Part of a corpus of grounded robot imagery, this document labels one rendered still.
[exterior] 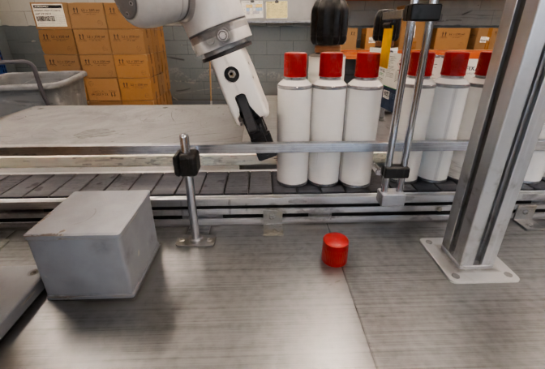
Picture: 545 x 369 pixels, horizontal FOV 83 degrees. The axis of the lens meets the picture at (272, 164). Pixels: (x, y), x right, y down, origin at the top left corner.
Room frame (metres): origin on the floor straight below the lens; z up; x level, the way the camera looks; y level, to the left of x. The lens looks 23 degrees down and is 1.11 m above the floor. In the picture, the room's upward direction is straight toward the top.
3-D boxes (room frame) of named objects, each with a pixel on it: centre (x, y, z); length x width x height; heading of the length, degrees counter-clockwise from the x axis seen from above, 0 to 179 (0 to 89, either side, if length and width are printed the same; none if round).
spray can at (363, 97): (0.47, -0.14, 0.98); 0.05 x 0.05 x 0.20
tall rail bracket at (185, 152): (0.39, 0.11, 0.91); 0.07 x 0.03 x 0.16; 2
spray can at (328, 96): (0.47, -0.09, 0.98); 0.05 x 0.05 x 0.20
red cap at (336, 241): (0.33, -0.08, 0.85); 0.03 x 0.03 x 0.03
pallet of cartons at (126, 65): (3.94, 1.93, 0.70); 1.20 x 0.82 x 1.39; 93
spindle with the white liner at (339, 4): (0.75, -0.13, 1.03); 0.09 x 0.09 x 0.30
